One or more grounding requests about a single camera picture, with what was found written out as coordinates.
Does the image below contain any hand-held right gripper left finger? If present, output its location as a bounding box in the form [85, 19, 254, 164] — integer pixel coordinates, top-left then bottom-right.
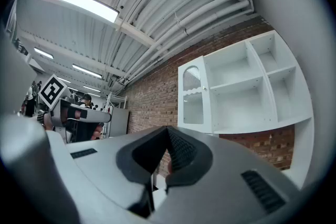
[65, 125, 169, 219]

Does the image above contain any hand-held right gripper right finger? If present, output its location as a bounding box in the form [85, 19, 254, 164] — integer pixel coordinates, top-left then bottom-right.
[149, 125, 303, 224]

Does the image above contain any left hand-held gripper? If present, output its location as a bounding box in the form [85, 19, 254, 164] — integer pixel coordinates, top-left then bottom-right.
[38, 73, 112, 143]

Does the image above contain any white cabinet door with glass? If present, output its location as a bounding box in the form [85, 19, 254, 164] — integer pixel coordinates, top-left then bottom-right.
[177, 56, 213, 134]

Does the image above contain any person's left forearm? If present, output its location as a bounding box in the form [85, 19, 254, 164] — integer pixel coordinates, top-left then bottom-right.
[41, 112, 55, 131]

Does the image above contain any white open shelf cabinet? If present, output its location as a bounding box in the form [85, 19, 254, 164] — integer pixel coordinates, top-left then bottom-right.
[203, 29, 315, 190]

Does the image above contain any person's left hand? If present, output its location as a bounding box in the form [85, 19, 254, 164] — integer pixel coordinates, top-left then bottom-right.
[90, 123, 105, 141]

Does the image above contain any grey metal locker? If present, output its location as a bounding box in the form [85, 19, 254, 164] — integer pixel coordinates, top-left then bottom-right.
[108, 106, 130, 138]

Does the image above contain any white metal rack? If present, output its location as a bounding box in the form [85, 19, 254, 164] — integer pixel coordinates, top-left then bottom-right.
[104, 91, 128, 110]

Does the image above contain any long ceiling light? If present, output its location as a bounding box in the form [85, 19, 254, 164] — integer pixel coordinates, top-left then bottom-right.
[33, 47, 55, 59]
[71, 64, 103, 79]
[82, 85, 102, 93]

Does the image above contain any large rectangular ceiling light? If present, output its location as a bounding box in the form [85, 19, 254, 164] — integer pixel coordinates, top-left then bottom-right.
[58, 0, 120, 24]

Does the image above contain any bundle of white ceiling pipes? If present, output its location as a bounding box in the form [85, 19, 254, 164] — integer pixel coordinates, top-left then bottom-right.
[115, 0, 255, 87]

